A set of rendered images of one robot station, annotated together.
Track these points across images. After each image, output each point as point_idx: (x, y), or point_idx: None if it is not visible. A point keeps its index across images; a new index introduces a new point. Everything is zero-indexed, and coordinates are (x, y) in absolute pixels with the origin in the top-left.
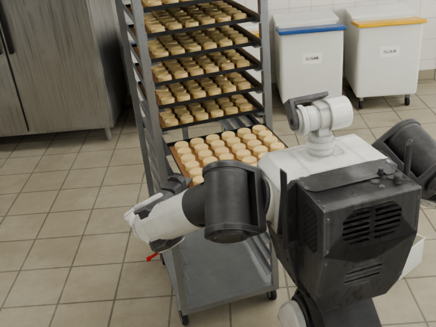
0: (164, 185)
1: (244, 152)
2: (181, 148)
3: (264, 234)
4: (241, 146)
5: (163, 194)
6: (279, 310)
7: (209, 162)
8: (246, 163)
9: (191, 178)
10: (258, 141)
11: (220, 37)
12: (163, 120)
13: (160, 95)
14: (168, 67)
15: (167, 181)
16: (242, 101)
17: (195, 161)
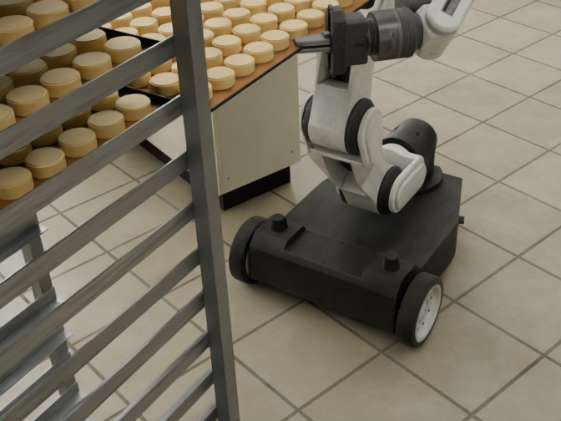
0: (363, 17)
1: (169, 27)
2: (216, 76)
3: (43, 349)
4: (149, 35)
5: (382, 10)
6: (383, 9)
7: (236, 36)
8: (203, 15)
9: (289, 44)
10: (118, 29)
11: None
12: (123, 130)
13: (108, 58)
14: (27, 4)
15: (346, 24)
16: None
17: (248, 47)
